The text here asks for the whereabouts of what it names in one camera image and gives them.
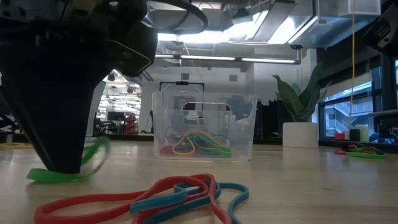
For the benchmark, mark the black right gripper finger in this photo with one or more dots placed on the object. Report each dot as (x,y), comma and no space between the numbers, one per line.
(388,28)

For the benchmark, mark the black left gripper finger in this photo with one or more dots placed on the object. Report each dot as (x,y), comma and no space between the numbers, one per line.
(28,102)
(81,109)

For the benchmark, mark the yellow rubber band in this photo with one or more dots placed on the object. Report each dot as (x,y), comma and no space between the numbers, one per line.
(15,146)

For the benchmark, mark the rubber bands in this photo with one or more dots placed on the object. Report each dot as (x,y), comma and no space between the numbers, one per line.
(164,151)

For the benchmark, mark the colourful bands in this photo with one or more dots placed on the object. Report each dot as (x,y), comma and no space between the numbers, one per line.
(183,153)

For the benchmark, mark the red rubber band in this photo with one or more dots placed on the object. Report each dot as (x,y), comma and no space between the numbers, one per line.
(38,214)
(339,152)

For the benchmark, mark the wide black rubber band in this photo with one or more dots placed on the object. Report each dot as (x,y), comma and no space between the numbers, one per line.
(377,150)

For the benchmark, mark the teal rubber band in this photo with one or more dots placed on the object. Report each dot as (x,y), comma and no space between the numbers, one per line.
(155,203)

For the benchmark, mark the orange rubber band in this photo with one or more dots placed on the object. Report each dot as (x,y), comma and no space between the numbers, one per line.
(353,145)

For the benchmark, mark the clear plastic bin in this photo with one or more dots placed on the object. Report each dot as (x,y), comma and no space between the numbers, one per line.
(239,124)

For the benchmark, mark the black background monitor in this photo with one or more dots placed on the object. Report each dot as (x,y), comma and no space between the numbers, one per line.
(115,116)

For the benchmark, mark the red background machine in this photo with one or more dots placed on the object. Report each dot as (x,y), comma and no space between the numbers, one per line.
(130,124)

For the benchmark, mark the black pole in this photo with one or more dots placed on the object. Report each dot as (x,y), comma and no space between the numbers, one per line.
(388,87)

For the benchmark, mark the person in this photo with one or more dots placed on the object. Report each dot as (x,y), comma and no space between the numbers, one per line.
(182,104)

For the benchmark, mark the pale green cup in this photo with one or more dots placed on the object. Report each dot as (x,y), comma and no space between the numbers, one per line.
(363,132)

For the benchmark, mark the blue object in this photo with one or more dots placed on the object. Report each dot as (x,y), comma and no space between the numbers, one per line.
(374,137)

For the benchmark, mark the black cup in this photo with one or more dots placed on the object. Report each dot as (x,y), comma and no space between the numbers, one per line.
(354,134)

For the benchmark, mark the snake plant in white pot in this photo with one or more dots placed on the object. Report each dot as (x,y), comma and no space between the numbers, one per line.
(300,135)

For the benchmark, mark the long ceiling light bar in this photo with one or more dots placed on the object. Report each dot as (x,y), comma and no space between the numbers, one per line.
(217,58)

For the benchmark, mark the black computer mouse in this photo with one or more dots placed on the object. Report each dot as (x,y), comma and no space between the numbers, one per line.
(275,135)

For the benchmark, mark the silver rectangular air duct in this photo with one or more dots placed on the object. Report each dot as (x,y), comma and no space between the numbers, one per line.
(329,28)

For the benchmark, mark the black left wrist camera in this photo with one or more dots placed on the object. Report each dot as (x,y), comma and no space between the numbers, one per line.
(133,53)

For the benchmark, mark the black security camera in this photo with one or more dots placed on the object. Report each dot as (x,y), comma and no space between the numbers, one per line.
(296,46)

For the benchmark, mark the black gantry frame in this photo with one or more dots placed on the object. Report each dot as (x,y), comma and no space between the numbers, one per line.
(182,83)

